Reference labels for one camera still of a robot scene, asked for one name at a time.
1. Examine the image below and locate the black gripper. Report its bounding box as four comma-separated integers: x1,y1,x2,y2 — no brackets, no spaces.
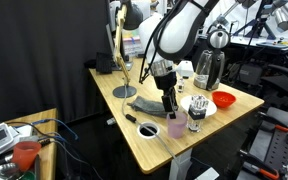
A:
153,70,180,120

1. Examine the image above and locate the translucent pink plastic cup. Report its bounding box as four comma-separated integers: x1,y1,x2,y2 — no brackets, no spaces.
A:
166,110,189,140

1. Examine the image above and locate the clear glass cup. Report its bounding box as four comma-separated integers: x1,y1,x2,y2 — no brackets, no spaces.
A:
187,94,209,133

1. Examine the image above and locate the orange plastic cup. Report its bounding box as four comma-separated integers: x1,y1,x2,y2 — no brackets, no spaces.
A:
11,140,43,173

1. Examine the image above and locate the small clear glass bottle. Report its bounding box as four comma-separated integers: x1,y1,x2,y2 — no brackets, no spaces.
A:
176,77,186,94

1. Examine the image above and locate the grey folded cloth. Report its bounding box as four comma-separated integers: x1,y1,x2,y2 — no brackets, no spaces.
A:
127,95,172,119

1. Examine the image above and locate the white ceramic bowl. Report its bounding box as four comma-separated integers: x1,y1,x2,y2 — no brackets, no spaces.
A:
179,94,218,118

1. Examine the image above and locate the orange plastic bowl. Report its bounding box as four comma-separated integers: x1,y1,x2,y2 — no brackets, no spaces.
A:
211,90,237,109

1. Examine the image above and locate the white plug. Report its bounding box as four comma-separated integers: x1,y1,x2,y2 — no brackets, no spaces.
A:
105,116,117,127

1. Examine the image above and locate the white desk leg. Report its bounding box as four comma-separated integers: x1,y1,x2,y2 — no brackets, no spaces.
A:
168,147,194,180

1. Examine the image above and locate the white box with coloured tape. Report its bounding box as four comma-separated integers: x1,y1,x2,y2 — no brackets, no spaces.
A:
121,29,146,58

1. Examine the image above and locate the small black box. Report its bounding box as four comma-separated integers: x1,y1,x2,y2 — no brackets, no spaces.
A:
95,51,114,75

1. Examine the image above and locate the white floor plate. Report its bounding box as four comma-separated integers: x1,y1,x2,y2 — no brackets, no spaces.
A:
193,166,220,180

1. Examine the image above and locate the wooden desk lamp grey head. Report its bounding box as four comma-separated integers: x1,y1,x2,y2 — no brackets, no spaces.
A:
111,0,145,99

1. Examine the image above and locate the white work table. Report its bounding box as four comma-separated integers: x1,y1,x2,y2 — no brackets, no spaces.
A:
229,32,288,55

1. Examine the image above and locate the black office chair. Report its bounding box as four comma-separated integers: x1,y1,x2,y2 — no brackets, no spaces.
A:
259,62,288,102

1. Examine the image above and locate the black perforated board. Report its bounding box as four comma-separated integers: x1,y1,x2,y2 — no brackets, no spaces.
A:
263,125,288,168

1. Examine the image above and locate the black tripod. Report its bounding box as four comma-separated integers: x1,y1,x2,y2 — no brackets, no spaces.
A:
231,0,277,41

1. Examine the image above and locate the wooden side table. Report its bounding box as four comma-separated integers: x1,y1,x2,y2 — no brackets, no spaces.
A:
2,107,59,180

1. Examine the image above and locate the black backdrop curtain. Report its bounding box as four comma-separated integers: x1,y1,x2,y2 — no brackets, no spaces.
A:
0,0,114,125

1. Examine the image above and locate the silver studio light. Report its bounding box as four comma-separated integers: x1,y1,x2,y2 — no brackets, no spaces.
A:
270,0,288,33

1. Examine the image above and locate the white meter with screen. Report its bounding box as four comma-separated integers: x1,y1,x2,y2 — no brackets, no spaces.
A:
0,122,16,158

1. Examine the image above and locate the grey lamp cable with switch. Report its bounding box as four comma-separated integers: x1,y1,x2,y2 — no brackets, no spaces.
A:
120,84,180,163

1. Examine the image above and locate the white desk cable grommet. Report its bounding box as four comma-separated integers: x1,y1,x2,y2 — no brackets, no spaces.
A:
136,121,161,140

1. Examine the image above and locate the glass kettle with black handle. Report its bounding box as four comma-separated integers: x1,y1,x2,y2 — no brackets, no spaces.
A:
192,28,232,92

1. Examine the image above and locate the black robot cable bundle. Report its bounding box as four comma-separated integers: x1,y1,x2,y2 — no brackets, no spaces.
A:
138,0,220,85

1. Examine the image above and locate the blue cable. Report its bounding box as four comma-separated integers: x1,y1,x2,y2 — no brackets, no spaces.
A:
17,117,80,142

